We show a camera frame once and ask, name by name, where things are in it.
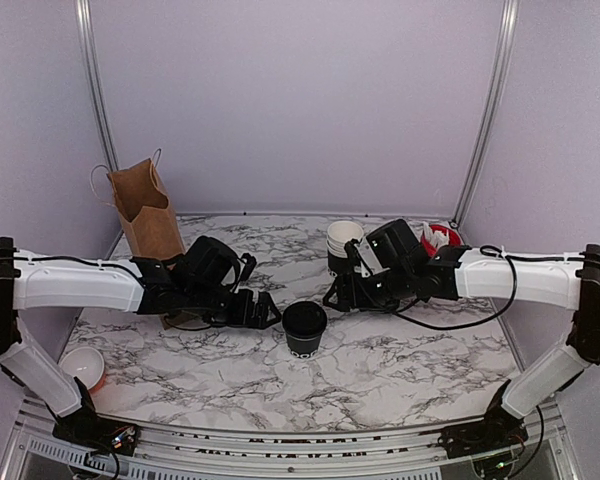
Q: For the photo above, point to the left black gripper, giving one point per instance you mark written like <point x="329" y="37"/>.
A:
<point x="242" y="317"/>

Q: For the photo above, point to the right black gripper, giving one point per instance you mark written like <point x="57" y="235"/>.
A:
<point x="347" y="284"/>

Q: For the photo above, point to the black plastic cup lid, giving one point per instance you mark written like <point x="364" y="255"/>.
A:
<point x="304" y="319"/>

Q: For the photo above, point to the brown paper bag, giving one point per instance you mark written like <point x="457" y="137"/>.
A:
<point x="145" y="211"/>

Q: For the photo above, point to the single black paper cup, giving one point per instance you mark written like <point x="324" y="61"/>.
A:
<point x="303" y="348"/>

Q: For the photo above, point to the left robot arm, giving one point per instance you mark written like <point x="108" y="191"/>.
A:
<point x="39" y="293"/>

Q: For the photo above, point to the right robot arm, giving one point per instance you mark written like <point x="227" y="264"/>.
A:
<point x="548" y="304"/>

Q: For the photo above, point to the stack of paper cups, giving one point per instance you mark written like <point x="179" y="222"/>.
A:
<point x="338" y="234"/>

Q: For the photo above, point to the white packets in container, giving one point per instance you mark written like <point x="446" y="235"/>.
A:
<point x="435" y="236"/>

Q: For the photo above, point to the red cylindrical container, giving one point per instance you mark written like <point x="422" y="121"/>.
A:
<point x="455" y="241"/>

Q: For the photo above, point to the orange white bowl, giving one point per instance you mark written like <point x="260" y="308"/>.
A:
<point x="88" y="365"/>

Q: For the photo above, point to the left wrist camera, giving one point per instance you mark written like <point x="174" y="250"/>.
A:
<point x="248" y="263"/>

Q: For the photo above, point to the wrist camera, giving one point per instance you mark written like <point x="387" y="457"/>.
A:
<point x="248" y="263"/>
<point x="370" y="265"/>

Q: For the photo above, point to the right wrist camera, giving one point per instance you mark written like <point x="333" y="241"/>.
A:
<point x="370" y="265"/>

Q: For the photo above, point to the right aluminium frame post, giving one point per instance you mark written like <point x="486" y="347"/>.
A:
<point x="498" y="77"/>

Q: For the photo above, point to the aluminium frame post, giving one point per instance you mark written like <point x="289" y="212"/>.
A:
<point x="498" y="77"/>
<point x="92" y="70"/>

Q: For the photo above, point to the front aluminium rail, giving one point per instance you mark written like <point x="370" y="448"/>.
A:
<point x="173" y="452"/>

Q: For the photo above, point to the left aluminium frame post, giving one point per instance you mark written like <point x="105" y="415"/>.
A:
<point x="92" y="70"/>

